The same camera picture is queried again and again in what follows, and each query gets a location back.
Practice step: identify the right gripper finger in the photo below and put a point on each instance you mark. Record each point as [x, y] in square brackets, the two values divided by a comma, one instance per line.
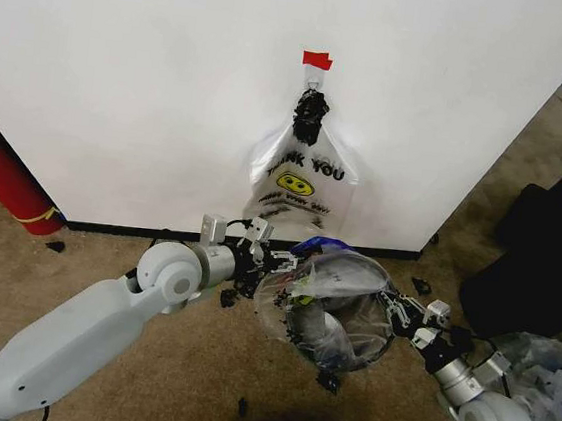
[409, 303]
[400, 321]

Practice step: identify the heap of clear plastic bags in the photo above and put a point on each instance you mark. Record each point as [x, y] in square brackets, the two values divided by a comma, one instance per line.
[552, 380]

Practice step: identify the red tape strip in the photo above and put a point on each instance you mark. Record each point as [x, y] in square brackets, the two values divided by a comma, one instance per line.
[317, 60]

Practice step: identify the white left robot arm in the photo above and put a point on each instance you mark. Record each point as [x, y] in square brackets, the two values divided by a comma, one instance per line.
[83, 320]

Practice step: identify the large black fabric bag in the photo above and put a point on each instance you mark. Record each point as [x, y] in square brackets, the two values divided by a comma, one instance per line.
[531, 267]

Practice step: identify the clear plastic bin liner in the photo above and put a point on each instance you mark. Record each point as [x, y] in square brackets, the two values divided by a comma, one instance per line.
[364, 325]

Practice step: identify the clear wall hook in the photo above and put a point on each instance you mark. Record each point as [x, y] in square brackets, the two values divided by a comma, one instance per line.
[316, 79]

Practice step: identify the white plastic rubbish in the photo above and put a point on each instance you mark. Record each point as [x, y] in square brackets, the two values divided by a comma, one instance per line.
[321, 328]

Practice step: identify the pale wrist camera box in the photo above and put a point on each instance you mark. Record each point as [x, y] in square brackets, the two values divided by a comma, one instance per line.
[262, 229]
[438, 313]

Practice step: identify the red fire extinguisher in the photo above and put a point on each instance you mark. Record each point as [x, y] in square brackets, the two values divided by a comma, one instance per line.
[3, 176]

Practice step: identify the black debris piece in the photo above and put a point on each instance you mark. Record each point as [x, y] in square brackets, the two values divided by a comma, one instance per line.
[56, 246]
[231, 297]
[328, 382]
[423, 286]

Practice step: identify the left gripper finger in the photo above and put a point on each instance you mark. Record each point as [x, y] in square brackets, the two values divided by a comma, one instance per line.
[289, 270]
[285, 257]

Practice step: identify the clear thank you garbage bag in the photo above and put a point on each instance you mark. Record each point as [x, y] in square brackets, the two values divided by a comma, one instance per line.
[303, 193]

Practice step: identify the blue plastic bag piece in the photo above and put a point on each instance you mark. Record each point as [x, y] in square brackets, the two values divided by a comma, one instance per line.
[319, 242]

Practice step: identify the black wall baseboard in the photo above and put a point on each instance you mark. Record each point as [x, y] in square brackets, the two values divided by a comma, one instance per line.
[158, 232]

